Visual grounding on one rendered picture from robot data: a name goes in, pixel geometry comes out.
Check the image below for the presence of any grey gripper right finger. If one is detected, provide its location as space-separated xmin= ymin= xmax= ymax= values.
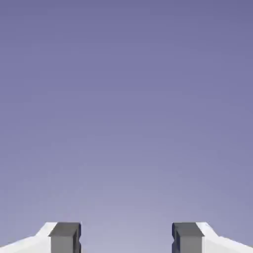
xmin=171 ymin=221 xmax=253 ymax=253

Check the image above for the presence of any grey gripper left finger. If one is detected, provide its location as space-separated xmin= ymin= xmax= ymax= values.
xmin=0 ymin=221 xmax=82 ymax=253

